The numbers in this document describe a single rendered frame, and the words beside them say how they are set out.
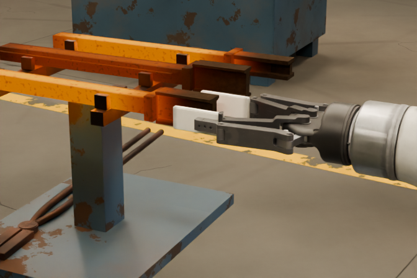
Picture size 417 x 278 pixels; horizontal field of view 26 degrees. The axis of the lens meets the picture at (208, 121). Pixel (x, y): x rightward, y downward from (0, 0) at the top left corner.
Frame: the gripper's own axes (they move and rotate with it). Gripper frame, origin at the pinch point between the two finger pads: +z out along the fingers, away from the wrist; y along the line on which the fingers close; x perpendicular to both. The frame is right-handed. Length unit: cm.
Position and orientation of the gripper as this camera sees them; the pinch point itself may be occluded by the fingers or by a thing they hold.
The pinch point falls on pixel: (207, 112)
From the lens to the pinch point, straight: 117.4
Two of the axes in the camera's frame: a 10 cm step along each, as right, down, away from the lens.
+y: 4.6, -2.9, 8.4
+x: 0.0, -9.5, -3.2
